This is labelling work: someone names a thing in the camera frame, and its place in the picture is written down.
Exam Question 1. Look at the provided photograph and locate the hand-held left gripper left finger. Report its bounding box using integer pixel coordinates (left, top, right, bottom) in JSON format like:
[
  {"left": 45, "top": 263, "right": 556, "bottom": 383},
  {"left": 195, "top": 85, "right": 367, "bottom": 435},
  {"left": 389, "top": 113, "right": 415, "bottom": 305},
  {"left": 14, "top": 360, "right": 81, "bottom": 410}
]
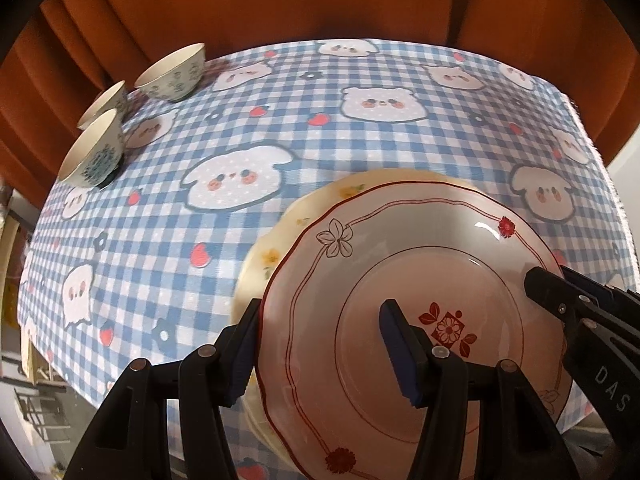
[{"left": 65, "top": 299, "right": 263, "bottom": 480}]

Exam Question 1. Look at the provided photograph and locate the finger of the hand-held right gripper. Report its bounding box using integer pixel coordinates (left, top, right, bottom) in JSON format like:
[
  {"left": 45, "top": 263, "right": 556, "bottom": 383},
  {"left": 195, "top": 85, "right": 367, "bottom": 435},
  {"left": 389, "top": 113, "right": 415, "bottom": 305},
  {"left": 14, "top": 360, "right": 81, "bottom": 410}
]
[
  {"left": 560, "top": 265, "right": 640, "bottom": 311},
  {"left": 524, "top": 266, "right": 640, "bottom": 433}
]

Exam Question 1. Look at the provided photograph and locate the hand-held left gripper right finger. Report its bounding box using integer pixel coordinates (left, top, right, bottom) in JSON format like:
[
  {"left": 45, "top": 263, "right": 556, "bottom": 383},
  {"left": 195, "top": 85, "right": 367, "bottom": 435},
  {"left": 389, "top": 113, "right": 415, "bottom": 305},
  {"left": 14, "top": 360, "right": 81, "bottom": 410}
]
[{"left": 379, "top": 299, "right": 568, "bottom": 480}]

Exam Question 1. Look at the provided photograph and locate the small red-rimmed white plate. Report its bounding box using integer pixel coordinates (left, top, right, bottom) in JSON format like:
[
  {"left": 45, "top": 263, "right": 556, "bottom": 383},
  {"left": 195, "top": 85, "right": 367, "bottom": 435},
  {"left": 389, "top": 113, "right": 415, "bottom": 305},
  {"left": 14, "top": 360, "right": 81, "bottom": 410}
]
[{"left": 255, "top": 183, "right": 573, "bottom": 478}]

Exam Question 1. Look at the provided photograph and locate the medium round yellow-flower plate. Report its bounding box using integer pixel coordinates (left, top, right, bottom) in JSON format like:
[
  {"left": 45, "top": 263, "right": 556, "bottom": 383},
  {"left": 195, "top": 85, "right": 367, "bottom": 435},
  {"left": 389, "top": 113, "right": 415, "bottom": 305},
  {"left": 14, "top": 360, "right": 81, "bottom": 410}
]
[{"left": 260, "top": 167, "right": 481, "bottom": 281}]

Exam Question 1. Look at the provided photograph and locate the floral ceramic bowl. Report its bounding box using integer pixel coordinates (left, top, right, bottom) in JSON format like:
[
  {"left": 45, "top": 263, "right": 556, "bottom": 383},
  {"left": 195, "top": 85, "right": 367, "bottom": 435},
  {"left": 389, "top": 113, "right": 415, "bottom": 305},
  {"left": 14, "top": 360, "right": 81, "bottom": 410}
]
[
  {"left": 134, "top": 42, "right": 207, "bottom": 103},
  {"left": 77, "top": 80, "right": 130, "bottom": 131},
  {"left": 59, "top": 108, "right": 124, "bottom": 190}
]

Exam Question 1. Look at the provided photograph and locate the blue checked bear-print tablecloth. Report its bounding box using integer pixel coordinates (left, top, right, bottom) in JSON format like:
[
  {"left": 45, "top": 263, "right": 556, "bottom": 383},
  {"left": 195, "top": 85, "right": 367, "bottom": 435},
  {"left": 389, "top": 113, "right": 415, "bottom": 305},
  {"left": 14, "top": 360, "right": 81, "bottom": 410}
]
[{"left": 15, "top": 37, "right": 633, "bottom": 480}]

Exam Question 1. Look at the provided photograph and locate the rust orange curtain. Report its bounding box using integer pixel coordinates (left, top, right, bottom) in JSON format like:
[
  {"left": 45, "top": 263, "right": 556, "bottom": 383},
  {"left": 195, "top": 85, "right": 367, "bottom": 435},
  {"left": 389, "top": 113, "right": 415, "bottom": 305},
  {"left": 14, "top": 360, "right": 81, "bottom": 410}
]
[{"left": 0, "top": 0, "right": 640, "bottom": 211}]

